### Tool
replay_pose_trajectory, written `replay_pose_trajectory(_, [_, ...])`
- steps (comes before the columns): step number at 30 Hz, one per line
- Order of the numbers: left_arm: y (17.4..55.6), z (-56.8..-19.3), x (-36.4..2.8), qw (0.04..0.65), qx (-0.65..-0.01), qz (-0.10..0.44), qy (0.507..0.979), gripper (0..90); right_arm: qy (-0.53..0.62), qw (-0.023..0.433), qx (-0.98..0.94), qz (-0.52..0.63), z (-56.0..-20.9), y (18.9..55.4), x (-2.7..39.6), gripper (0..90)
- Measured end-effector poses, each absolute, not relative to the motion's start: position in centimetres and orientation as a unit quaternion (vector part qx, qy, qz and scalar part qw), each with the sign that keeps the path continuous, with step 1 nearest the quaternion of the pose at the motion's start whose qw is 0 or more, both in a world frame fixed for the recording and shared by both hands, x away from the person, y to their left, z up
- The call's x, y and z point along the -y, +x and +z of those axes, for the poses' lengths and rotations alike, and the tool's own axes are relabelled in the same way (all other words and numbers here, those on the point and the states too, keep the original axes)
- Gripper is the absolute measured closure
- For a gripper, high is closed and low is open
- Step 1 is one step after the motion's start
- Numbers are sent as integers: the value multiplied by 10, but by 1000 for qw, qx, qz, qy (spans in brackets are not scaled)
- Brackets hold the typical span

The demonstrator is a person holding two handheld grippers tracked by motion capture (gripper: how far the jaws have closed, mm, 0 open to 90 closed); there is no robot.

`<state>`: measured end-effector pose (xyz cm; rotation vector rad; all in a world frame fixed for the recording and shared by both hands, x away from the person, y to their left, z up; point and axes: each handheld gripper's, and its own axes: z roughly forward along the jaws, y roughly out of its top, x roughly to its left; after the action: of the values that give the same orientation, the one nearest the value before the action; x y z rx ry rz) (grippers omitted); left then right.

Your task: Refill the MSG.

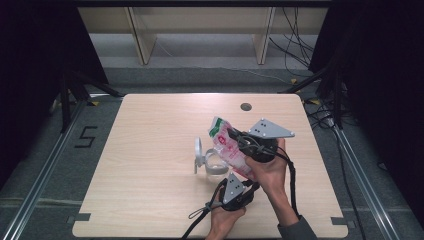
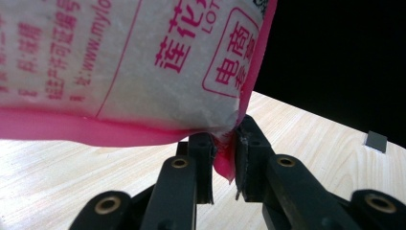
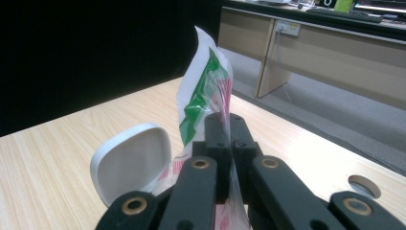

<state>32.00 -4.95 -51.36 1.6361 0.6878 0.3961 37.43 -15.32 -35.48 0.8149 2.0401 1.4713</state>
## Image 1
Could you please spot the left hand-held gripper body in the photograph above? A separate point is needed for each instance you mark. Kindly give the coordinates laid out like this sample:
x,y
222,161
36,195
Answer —
x,y
232,190

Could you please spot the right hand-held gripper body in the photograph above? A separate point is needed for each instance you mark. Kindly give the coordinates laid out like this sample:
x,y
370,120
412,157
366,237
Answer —
x,y
270,130

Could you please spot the pink and white plastic bag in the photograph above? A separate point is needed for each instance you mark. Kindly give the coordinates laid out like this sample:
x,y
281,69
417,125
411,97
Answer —
x,y
230,150

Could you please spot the clear jar with white lid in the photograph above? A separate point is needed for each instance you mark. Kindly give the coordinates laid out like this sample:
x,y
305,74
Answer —
x,y
215,165

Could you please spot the person's right hand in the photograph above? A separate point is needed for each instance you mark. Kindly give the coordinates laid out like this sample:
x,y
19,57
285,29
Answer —
x,y
271,175

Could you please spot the person's left hand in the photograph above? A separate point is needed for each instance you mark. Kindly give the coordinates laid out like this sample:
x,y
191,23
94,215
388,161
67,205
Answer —
x,y
221,220

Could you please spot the black metal stand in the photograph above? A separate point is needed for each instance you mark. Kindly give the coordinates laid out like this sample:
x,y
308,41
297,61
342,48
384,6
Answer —
x,y
337,100
66,100

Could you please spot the light wooden shelf unit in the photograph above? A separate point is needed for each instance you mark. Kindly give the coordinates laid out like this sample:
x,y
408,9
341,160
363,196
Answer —
x,y
200,20

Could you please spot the black curtain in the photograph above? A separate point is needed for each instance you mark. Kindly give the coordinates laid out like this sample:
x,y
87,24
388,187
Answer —
x,y
33,66
383,83

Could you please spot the aluminium floor rail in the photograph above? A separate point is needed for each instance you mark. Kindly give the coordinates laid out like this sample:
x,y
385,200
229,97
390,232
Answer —
x,y
43,180
363,180

